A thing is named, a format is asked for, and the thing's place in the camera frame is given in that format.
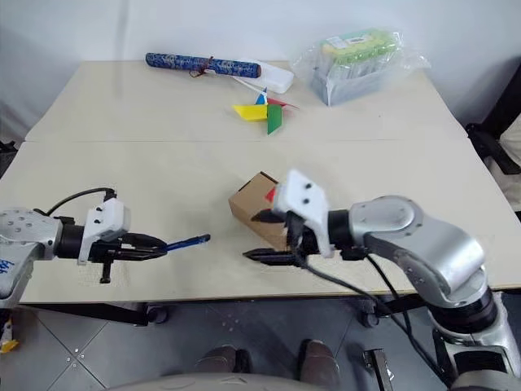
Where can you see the white plastic pencil case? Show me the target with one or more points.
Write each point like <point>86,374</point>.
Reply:
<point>277,77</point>

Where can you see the clear bag of packages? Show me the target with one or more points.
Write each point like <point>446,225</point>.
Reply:
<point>350,69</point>

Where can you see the grey robot torso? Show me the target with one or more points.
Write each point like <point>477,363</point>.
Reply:
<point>228,383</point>

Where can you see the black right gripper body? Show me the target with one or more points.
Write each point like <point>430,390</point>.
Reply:
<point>301,240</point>

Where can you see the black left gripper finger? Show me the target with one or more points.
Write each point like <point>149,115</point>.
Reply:
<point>142,240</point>
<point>138,255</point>

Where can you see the black equipment piece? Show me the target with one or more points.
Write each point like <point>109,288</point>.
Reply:
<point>6,147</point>

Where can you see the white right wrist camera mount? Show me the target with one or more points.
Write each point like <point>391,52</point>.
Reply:
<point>303,195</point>

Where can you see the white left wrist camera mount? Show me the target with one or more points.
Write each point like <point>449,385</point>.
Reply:
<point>106,216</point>

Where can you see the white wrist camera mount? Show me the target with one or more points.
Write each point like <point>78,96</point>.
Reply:
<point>106,216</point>
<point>303,195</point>

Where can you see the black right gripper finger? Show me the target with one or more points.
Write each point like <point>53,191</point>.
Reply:
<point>268,216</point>
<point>272,257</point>

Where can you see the black table caster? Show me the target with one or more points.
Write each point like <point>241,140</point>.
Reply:
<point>158,314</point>
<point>368,315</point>

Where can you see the blue patterned scroll tube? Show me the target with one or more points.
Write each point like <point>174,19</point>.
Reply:
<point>195,64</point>

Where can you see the metal floor bracket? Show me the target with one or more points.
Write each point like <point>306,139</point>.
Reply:
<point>378,366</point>

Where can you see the brown cardboard box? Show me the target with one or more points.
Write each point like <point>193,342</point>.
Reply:
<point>252,207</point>

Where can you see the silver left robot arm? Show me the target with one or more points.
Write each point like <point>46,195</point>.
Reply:
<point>24,234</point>

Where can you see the black chair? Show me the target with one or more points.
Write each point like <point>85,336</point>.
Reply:
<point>498,122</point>

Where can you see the red tape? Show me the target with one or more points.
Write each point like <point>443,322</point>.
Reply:
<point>270,194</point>

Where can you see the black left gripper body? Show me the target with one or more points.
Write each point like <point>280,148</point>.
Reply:
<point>105,250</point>

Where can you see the dark rounded robot foot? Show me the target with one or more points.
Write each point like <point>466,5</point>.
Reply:
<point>221,362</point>
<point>319,360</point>

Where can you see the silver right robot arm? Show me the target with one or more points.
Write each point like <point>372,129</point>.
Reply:
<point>427,244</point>

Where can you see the blue pen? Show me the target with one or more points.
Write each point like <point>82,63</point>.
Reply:
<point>187,242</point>

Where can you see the black table frame bar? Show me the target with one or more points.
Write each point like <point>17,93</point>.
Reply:
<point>89,313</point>
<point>403,303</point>

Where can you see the colourful paper pinwheel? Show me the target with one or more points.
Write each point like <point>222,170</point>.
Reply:
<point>256,112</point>

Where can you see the yellow floor item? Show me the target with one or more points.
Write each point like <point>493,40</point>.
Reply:
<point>8,344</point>

